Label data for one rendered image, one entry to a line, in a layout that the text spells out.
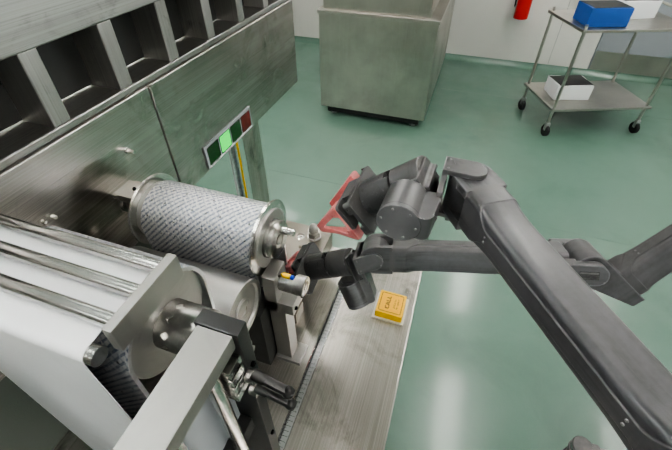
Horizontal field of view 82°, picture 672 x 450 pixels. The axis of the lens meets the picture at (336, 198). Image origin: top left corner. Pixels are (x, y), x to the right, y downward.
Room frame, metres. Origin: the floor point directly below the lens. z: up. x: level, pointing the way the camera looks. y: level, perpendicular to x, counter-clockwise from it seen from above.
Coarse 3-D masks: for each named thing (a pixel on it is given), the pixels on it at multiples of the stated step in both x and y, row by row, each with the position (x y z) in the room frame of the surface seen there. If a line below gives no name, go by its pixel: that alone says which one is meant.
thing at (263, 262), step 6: (150, 186) 0.60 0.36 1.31; (144, 192) 0.58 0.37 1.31; (144, 198) 0.57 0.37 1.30; (138, 204) 0.56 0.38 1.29; (138, 210) 0.55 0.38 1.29; (276, 210) 0.54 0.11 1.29; (138, 216) 0.54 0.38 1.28; (270, 216) 0.52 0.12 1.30; (276, 216) 0.54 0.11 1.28; (282, 216) 0.56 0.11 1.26; (138, 222) 0.54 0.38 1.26; (264, 222) 0.50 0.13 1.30; (264, 228) 0.49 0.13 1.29; (258, 234) 0.48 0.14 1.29; (258, 240) 0.47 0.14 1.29; (258, 246) 0.47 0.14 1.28; (258, 252) 0.46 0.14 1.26; (258, 258) 0.46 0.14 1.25; (264, 258) 0.48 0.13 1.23; (258, 264) 0.46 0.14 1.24; (264, 264) 0.47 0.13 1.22
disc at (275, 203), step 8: (272, 200) 0.54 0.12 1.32; (280, 200) 0.57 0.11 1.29; (264, 208) 0.51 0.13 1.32; (272, 208) 0.53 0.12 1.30; (280, 208) 0.56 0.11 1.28; (264, 216) 0.51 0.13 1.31; (256, 224) 0.48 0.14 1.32; (256, 232) 0.47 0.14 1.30; (256, 240) 0.47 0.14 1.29; (248, 256) 0.45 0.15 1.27; (256, 264) 0.46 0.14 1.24; (256, 272) 0.45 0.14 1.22
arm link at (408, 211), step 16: (448, 160) 0.43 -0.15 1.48; (464, 160) 0.43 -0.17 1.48; (464, 176) 0.40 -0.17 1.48; (480, 176) 0.40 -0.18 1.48; (400, 192) 0.38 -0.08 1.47; (416, 192) 0.38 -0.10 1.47; (432, 192) 0.39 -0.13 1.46; (384, 208) 0.36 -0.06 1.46; (400, 208) 0.35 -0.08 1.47; (416, 208) 0.35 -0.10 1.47; (432, 208) 0.36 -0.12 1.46; (384, 224) 0.35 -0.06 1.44; (400, 224) 0.35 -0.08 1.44; (416, 224) 0.34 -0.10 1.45; (432, 224) 0.35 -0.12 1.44
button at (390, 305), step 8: (384, 296) 0.61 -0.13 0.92; (392, 296) 0.61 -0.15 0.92; (400, 296) 0.61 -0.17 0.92; (384, 304) 0.59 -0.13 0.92; (392, 304) 0.59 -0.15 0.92; (400, 304) 0.59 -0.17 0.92; (376, 312) 0.57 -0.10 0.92; (384, 312) 0.56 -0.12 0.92; (392, 312) 0.56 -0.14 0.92; (400, 312) 0.56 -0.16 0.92; (392, 320) 0.55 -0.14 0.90; (400, 320) 0.55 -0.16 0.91
